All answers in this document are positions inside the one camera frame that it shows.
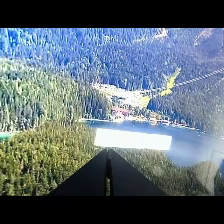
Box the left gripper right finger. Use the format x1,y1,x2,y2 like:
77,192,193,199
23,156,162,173
109,148,166,197

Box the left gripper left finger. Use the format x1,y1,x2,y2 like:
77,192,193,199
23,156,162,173
49,148,109,197

